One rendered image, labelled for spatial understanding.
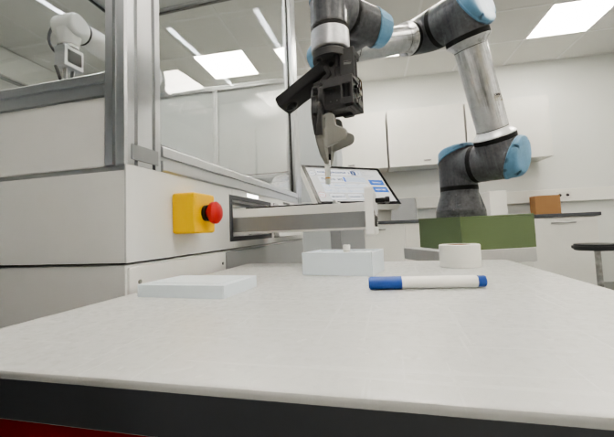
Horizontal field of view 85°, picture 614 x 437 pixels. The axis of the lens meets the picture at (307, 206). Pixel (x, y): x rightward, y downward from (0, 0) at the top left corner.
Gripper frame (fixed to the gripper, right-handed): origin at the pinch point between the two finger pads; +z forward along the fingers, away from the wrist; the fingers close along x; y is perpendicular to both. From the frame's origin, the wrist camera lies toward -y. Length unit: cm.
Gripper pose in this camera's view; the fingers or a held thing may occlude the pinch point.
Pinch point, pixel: (324, 158)
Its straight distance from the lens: 65.7
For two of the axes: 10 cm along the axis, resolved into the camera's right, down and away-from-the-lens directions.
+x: 4.3, 0.5, 9.0
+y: 9.0, -0.6, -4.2
